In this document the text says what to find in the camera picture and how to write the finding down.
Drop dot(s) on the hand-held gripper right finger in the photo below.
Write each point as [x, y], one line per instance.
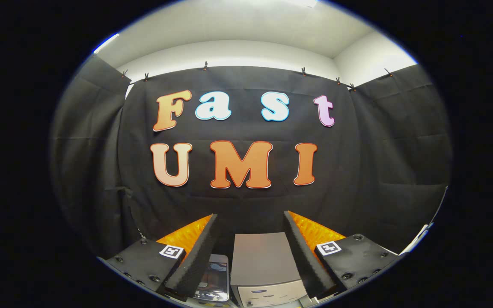
[306, 261]

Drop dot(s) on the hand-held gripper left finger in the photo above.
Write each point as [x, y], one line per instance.
[195, 261]

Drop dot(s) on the small grey washing machine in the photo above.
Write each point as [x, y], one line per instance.
[212, 296]

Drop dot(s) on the grey cabinet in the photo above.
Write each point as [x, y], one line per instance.
[259, 256]

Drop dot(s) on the white panel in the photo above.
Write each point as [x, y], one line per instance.
[417, 238]

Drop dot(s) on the row of black cloth clips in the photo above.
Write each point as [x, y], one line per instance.
[205, 66]

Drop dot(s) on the ceiling light strip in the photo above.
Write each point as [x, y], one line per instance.
[106, 42]

